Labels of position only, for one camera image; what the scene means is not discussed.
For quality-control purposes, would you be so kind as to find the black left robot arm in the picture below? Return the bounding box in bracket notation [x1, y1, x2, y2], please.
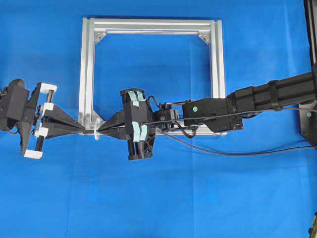
[0, 79, 85, 159]

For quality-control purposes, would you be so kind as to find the blue table cloth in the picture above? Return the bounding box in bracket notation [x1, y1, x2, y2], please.
[0, 0, 317, 238]

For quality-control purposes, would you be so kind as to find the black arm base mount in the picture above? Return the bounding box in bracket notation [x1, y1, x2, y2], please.
[298, 0, 317, 147]

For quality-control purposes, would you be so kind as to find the aluminium extrusion frame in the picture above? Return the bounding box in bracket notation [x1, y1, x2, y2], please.
[78, 17, 226, 130]

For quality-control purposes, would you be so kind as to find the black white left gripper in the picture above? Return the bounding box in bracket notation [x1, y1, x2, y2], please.
[19, 83, 85, 159]

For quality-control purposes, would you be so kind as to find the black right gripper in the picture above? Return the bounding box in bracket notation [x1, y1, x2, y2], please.
[98, 88, 156, 160]

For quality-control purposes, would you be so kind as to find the black USB cable wire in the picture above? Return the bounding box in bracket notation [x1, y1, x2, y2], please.
[84, 127, 317, 157]

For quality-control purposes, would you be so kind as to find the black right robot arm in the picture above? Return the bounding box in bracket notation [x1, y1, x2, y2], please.
[97, 72, 317, 160]

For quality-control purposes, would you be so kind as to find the white zip tie loop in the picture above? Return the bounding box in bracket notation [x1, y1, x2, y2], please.
[92, 118, 102, 140]

